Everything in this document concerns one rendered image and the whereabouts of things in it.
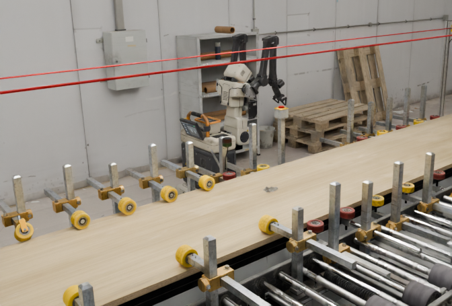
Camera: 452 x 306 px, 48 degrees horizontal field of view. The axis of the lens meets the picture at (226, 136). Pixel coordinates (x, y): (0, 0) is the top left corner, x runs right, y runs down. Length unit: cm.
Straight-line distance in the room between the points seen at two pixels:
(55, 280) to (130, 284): 31
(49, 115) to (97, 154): 69
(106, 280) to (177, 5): 433
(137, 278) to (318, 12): 596
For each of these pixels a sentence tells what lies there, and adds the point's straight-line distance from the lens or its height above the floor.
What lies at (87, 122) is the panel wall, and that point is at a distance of 559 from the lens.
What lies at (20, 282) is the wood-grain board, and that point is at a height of 90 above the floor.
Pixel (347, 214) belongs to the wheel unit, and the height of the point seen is 90.
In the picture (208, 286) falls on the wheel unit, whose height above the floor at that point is 95.
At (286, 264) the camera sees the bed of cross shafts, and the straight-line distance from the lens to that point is 226.
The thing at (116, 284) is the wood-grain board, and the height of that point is 90.
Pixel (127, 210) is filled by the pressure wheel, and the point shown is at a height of 93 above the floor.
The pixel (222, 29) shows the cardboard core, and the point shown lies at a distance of 608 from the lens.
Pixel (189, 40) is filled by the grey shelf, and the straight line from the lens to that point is 574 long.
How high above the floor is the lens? 196
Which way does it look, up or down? 15 degrees down
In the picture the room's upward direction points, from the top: 2 degrees counter-clockwise
